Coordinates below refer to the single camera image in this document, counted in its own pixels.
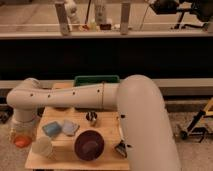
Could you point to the white paper cup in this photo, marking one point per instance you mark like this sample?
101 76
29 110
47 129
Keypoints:
43 147

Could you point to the left grey post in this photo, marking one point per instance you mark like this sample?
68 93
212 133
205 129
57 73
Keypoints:
62 17

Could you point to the orange apple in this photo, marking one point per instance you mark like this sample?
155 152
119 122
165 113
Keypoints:
22 141

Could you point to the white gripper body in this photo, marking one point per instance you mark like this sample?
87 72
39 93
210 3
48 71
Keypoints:
23 129

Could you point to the white figurine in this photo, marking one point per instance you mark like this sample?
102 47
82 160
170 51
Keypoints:
71 11

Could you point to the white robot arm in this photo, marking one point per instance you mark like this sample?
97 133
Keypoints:
137 99

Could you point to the right grey post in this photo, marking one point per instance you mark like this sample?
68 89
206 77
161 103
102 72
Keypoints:
125 13

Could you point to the black camera on tripod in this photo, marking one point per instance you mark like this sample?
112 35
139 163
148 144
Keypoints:
202 9

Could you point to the grey post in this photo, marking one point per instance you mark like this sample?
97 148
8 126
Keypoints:
62 17
125 13

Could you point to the small metal cup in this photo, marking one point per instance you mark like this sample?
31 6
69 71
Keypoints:
91 118

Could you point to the light blue cloth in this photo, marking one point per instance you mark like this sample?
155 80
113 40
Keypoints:
69 128

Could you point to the purple bowl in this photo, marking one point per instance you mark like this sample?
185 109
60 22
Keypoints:
89 145

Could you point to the green plastic tray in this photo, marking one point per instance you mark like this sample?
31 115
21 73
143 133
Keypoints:
95 79

